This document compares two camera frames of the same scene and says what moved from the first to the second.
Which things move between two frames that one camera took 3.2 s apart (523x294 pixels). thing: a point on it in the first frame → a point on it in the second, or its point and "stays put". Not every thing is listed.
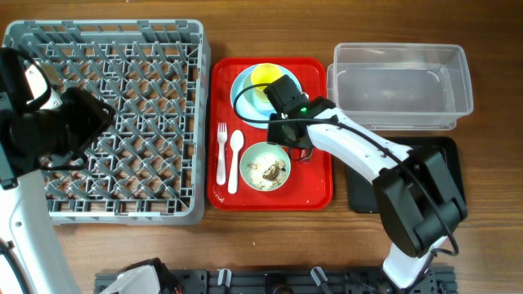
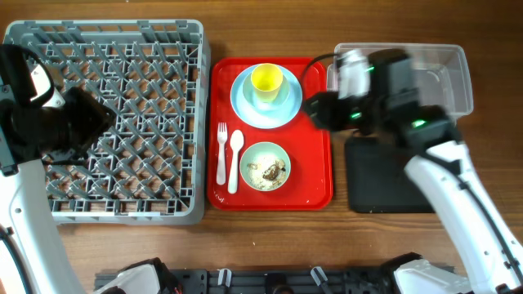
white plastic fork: (222, 131) stays put
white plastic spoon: (237, 139) stays put
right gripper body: (278, 135) → (361, 113)
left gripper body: (73, 126) stays put
